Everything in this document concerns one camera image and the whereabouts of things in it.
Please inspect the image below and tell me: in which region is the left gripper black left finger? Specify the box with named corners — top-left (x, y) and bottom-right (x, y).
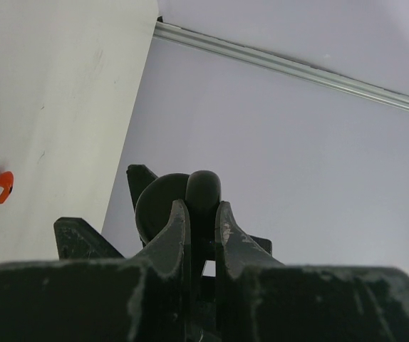
top-left (0, 202), bottom-right (191, 341)

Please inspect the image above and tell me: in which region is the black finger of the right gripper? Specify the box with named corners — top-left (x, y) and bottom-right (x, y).
top-left (126, 164), bottom-right (157, 209)
top-left (53, 217), bottom-right (124, 260)

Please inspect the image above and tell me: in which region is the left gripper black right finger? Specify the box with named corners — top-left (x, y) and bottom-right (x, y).
top-left (214, 202), bottom-right (409, 341)

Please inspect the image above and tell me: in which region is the black round charging case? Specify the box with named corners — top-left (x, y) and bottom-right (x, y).
top-left (134, 170), bottom-right (222, 244)

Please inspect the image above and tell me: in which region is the red earbud right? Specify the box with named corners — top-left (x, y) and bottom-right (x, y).
top-left (0, 171), bottom-right (14, 204)

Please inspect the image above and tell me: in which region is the right aluminium corner post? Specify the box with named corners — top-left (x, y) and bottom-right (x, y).
top-left (153, 21), bottom-right (409, 112)

